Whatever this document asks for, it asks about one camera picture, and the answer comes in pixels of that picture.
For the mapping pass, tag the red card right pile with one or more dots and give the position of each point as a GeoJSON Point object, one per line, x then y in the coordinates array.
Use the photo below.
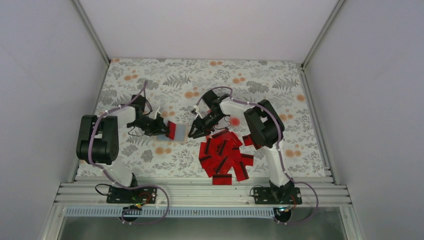
{"type": "Point", "coordinates": [248, 141]}

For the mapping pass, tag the red card on rail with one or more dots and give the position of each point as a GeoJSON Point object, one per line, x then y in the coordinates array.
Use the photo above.
{"type": "Point", "coordinates": [222, 179]}

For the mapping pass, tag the red card left pile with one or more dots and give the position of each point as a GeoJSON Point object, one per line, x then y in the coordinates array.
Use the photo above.
{"type": "Point", "coordinates": [208, 163]}

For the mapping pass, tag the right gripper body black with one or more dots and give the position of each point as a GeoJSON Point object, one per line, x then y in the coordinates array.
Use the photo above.
{"type": "Point", "coordinates": [207, 126]}

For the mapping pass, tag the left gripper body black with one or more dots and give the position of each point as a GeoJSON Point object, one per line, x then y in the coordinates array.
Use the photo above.
{"type": "Point", "coordinates": [150, 128]}

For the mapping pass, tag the red card pile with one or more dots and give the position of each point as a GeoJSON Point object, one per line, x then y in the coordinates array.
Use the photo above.
{"type": "Point", "coordinates": [208, 163]}
{"type": "Point", "coordinates": [223, 144]}
{"type": "Point", "coordinates": [248, 141]}

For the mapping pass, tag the floral patterned table mat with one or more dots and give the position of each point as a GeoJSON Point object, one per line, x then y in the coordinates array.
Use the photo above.
{"type": "Point", "coordinates": [174, 86]}

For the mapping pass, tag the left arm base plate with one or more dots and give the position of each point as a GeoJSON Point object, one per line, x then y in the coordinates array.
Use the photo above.
{"type": "Point", "coordinates": [144, 195]}

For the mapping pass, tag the clear card red dot right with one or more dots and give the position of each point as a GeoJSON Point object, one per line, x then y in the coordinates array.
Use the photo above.
{"type": "Point", "coordinates": [234, 121]}

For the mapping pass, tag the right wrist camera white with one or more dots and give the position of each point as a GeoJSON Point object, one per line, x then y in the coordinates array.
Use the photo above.
{"type": "Point", "coordinates": [196, 112]}

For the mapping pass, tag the red card centre pile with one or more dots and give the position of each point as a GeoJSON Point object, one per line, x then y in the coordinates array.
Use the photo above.
{"type": "Point", "coordinates": [223, 144]}

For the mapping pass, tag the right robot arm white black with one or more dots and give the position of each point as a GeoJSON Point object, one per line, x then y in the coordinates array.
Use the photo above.
{"type": "Point", "coordinates": [265, 127]}

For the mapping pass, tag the aluminium rail frame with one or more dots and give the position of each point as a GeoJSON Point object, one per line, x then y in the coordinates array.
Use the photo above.
{"type": "Point", "coordinates": [200, 192]}

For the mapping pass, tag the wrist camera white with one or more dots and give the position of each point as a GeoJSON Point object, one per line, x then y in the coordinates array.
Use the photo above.
{"type": "Point", "coordinates": [157, 114]}
{"type": "Point", "coordinates": [196, 112]}

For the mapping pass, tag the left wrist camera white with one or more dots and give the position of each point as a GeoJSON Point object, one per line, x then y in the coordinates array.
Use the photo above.
{"type": "Point", "coordinates": [157, 114]}

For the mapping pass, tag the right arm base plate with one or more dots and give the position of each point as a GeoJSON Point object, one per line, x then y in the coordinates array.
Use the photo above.
{"type": "Point", "coordinates": [265, 196]}

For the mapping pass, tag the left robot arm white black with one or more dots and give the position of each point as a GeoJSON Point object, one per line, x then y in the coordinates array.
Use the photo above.
{"type": "Point", "coordinates": [98, 138]}

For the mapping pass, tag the red card lower right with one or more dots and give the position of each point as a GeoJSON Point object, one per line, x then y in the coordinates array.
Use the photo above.
{"type": "Point", "coordinates": [239, 166]}

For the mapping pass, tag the beige card holder wallet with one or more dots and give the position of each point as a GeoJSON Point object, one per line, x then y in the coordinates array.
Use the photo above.
{"type": "Point", "coordinates": [180, 135]}

